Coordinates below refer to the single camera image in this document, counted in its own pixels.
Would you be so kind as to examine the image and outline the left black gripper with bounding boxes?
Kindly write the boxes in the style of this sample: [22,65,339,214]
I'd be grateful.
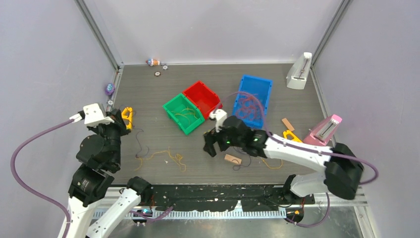
[89,108,132,166]

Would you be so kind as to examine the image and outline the yellow cable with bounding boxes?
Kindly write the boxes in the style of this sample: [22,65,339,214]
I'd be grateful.
[173,108,199,125]

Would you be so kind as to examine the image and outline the orange yellow purple cables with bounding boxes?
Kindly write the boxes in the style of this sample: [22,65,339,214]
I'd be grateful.
[134,108,285,173]

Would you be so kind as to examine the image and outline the red orange cable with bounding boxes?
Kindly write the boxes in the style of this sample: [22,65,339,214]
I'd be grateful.
[234,93,266,122]

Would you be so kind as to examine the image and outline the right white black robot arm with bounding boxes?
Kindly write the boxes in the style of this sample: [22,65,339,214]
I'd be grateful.
[204,110,364,204]

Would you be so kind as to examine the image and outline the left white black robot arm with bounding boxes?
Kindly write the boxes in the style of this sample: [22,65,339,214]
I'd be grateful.
[58,104,153,238]

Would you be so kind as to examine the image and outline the orange wooden block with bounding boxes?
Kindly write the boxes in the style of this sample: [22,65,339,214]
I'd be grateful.
[224,154,242,165]

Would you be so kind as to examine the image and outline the green plastic bin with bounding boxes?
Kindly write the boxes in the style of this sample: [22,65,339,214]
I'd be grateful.
[162,93,205,135]

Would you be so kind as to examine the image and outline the red plastic bin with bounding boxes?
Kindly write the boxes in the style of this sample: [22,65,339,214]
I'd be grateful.
[182,81,220,120]

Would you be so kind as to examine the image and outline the purple round toy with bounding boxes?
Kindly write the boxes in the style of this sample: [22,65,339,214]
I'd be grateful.
[105,83,115,96]

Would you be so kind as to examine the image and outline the blue plastic bin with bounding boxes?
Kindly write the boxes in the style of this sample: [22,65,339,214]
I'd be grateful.
[232,75,273,129]

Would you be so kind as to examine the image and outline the small orange block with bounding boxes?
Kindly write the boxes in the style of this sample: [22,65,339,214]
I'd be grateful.
[281,118,295,131]

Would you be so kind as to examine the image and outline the small figurine toy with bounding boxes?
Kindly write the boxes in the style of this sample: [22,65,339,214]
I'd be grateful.
[145,58,161,66]

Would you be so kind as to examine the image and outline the white metronome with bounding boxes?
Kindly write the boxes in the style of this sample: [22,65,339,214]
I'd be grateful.
[286,52,313,90]

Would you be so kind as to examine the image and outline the pink metronome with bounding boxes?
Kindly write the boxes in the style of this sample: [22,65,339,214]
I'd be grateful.
[303,114,342,146]

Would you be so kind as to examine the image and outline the left yellow triangle frame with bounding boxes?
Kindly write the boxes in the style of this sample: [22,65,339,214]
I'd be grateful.
[121,107,134,130]

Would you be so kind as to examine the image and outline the yellow triangle frame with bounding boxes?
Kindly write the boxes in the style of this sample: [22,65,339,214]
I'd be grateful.
[121,107,134,130]
[283,130,302,143]

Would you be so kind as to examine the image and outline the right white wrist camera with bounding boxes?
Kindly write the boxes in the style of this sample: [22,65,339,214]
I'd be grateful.
[209,109,227,133]

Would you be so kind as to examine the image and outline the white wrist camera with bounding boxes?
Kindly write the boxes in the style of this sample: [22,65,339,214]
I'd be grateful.
[69,103,115,127]
[209,109,227,133]

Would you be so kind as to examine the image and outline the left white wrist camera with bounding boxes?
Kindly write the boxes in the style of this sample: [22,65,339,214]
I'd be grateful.
[69,103,115,127]

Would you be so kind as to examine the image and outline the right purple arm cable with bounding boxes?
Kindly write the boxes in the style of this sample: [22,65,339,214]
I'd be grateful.
[213,91,379,229]

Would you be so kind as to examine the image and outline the right yellow triangle frame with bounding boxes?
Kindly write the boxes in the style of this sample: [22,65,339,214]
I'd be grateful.
[283,130,302,143]

